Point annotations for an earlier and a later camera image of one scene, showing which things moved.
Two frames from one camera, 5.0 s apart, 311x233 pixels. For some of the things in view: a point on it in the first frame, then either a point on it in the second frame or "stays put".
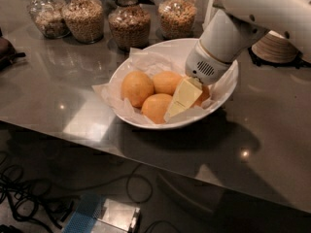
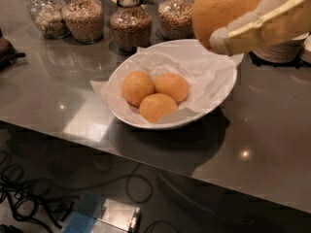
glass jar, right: x=177 y=12 stays put
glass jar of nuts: x=128 y=22 stays put
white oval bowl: x=152 y=88 stays put
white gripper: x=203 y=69 → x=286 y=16
